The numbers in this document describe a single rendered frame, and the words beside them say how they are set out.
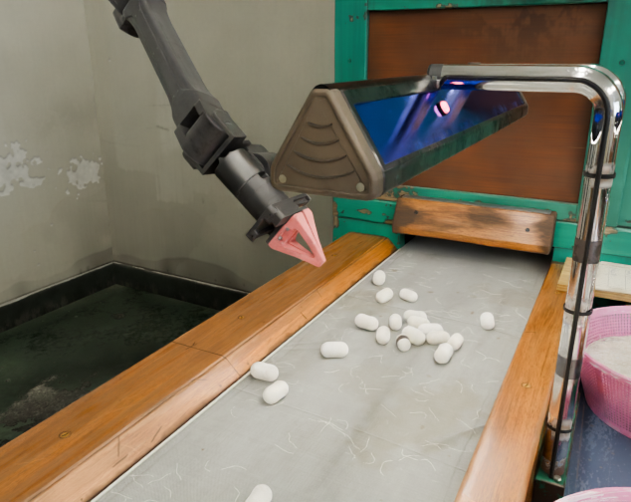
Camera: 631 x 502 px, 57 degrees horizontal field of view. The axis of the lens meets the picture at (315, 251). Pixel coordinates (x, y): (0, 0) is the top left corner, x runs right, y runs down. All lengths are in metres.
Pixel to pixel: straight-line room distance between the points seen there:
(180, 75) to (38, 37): 1.93
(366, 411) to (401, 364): 0.12
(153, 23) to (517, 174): 0.70
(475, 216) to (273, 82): 1.37
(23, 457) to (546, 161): 0.94
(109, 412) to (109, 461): 0.07
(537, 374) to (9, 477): 0.58
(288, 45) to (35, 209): 1.33
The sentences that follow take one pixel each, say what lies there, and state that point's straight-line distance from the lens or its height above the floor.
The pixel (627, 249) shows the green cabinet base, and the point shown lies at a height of 0.80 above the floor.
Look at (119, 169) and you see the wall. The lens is 2.97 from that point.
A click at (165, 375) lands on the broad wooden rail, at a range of 0.74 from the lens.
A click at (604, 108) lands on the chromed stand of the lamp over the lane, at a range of 0.55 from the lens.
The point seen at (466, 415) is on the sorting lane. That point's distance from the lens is 0.71.
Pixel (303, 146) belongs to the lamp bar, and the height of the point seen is 1.07.
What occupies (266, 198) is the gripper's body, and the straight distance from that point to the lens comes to 0.82.
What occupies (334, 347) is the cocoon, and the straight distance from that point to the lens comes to 0.79.
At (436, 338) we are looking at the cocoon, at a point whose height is 0.75.
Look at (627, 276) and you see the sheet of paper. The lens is 1.10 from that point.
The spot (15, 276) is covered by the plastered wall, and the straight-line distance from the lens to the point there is 2.84.
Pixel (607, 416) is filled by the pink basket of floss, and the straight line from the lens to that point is 0.86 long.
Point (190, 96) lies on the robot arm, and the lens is 0.90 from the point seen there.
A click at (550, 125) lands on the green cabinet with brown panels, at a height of 1.01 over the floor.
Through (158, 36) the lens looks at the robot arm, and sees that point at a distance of 1.03.
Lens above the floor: 1.13
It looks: 19 degrees down
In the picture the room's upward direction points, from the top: straight up
